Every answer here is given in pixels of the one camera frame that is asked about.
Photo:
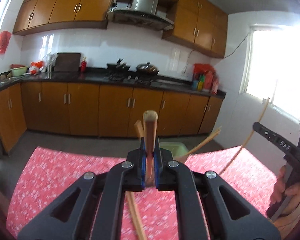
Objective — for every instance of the brown lower kitchen cabinets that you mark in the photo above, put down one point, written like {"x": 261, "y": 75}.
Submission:
{"x": 99, "y": 110}

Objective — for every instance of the red plastic bag on counter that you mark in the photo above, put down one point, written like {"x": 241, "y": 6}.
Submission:
{"x": 205, "y": 78}

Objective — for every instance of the green basin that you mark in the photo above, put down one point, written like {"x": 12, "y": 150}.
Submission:
{"x": 18, "y": 70}

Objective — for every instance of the brown kitchen cabinets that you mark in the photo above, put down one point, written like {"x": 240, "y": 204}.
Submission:
{"x": 99, "y": 110}
{"x": 197, "y": 24}

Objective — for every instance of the red white bag on counter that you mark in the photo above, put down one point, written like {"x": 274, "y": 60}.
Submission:
{"x": 36, "y": 67}

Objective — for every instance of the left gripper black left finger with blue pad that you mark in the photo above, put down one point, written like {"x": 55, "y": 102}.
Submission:
{"x": 92, "y": 206}

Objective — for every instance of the black wok with lid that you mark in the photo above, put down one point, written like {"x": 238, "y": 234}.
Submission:
{"x": 146, "y": 70}

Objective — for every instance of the black kitchen countertop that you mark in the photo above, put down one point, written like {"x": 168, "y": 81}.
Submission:
{"x": 98, "y": 76}

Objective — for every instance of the brown upper kitchen cabinets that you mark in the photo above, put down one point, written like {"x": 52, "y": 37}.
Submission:
{"x": 197, "y": 24}

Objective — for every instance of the dark wooden cutting board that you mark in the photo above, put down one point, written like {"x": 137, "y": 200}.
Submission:
{"x": 67, "y": 62}

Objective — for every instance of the black wok left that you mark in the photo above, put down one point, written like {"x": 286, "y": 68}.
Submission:
{"x": 118, "y": 68}

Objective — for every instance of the red bottle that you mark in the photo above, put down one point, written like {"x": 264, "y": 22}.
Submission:
{"x": 83, "y": 64}

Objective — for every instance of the red bag hanging on wall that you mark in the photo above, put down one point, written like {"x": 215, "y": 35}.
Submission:
{"x": 4, "y": 41}

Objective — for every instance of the pink floral tablecloth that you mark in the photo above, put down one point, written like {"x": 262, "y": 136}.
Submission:
{"x": 49, "y": 172}

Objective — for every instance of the steel range hood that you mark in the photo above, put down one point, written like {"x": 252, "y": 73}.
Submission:
{"x": 139, "y": 13}

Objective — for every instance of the person's right hand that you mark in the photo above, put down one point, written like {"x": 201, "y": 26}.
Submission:
{"x": 292, "y": 192}

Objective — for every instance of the gas stove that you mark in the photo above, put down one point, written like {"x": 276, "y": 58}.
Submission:
{"x": 130, "y": 78}

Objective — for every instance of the green plastic basket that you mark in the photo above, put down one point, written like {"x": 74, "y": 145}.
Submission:
{"x": 178, "y": 149}

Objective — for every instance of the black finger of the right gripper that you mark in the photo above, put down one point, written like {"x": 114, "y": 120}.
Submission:
{"x": 280, "y": 142}

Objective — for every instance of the bright window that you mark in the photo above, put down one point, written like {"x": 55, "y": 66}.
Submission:
{"x": 273, "y": 67}

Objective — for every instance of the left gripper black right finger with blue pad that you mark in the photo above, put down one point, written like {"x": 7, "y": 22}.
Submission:
{"x": 207, "y": 206}

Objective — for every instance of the perforated metal utensil holder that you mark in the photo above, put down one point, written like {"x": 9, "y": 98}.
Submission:
{"x": 182, "y": 158}

